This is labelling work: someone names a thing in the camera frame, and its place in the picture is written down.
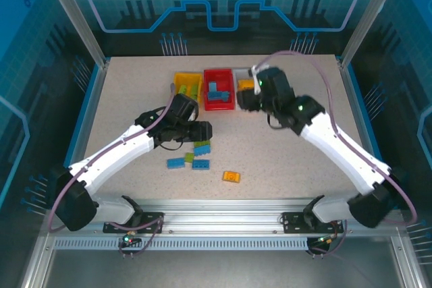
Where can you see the small blue lego brick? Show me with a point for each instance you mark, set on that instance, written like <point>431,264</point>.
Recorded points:
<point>226,95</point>

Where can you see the white plastic bin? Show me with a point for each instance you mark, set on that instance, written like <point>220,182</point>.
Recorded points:
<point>240,73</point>

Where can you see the red plastic bin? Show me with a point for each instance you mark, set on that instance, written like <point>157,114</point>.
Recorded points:
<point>219,106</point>

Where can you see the yellow plastic bin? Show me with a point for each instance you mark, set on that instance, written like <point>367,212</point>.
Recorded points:
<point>180,77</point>

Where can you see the blue sloped lego brick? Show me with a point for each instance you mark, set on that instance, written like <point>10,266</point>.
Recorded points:
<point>212,86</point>

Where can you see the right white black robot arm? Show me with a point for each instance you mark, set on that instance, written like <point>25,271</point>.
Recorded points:
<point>337,146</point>

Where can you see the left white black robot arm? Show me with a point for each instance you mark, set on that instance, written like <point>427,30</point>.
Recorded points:
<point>111,153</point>

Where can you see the small green lego brick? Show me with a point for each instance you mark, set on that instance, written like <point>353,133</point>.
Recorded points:
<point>189,157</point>

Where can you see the orange lego brick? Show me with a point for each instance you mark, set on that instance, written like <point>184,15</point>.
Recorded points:
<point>231,176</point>

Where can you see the power connector with green light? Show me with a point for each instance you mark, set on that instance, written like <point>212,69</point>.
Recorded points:
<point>325,240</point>
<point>130,239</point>

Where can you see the metal sheet shelf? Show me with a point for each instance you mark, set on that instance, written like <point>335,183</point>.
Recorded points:
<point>219,267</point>

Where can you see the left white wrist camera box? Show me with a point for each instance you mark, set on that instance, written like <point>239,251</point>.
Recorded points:
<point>193,116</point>

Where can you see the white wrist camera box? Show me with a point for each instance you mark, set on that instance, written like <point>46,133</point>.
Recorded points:
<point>255,79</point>
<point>193,116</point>

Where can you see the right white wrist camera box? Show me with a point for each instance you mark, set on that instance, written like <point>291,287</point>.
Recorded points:
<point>255,79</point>

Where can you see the blue table side rail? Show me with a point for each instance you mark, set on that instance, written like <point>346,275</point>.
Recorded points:
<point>88,99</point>
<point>357,99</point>

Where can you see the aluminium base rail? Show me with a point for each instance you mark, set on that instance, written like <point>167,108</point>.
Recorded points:
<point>219,217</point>

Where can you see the aluminium frame post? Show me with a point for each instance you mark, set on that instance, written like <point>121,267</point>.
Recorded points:
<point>373,15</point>
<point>76,15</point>

